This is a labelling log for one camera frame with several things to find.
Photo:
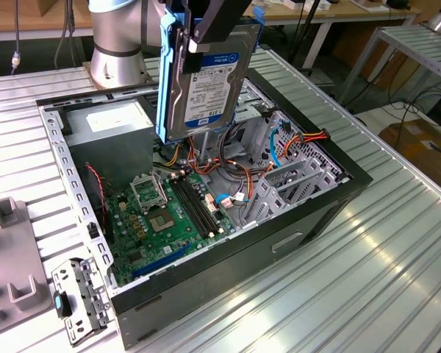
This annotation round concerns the CPU socket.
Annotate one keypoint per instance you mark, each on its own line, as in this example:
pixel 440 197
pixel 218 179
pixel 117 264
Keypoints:
pixel 161 220

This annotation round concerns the wooden desk white frame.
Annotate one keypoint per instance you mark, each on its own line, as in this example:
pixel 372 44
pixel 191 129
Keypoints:
pixel 286 14

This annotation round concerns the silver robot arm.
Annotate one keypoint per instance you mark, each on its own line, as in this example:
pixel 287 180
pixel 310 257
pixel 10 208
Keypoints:
pixel 114 55

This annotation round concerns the metal slat table white frame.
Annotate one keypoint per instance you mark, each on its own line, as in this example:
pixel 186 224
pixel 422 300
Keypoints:
pixel 411 42

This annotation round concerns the metal drive cage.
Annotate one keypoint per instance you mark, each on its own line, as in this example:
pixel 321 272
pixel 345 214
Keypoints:
pixel 255 97

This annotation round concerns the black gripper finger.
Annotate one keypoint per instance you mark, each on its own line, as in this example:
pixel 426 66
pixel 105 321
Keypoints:
pixel 220 22

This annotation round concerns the blue expansion slot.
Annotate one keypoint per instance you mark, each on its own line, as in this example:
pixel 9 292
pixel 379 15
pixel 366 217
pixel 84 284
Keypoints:
pixel 158 264

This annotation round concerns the metal disk bay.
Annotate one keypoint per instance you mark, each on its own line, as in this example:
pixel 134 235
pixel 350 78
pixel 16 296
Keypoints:
pixel 318 178

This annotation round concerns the large cardboard box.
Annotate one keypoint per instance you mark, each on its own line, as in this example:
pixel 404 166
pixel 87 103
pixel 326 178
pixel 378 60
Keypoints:
pixel 415 147

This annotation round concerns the green motherboard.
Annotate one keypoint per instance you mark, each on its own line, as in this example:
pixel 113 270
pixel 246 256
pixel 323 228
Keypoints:
pixel 158 242

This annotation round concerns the grey parts rack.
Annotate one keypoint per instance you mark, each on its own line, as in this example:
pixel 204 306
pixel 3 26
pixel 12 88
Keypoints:
pixel 11 253

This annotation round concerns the black case fan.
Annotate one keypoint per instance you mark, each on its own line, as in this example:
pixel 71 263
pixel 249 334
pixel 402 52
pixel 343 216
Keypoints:
pixel 95 198

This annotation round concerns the black PC case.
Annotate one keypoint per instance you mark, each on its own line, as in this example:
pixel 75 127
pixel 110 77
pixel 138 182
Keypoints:
pixel 224 279

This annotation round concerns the black clip blue button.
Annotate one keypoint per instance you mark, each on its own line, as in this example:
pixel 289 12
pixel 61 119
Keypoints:
pixel 64 307

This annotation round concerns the black RAM slot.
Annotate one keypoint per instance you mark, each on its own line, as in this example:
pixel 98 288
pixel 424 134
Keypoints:
pixel 187 206
pixel 203 206
pixel 192 206
pixel 197 206

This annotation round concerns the small black case clip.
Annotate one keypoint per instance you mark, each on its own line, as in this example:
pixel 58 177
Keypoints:
pixel 92 231

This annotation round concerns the grey power supply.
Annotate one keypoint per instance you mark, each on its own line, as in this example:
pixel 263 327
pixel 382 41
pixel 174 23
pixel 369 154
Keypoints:
pixel 110 147

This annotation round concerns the hinged metal slot bracket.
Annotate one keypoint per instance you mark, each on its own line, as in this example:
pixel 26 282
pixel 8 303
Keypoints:
pixel 90 294

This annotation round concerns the hard disk blue carrier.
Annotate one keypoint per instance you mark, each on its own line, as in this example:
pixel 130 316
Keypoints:
pixel 206 99

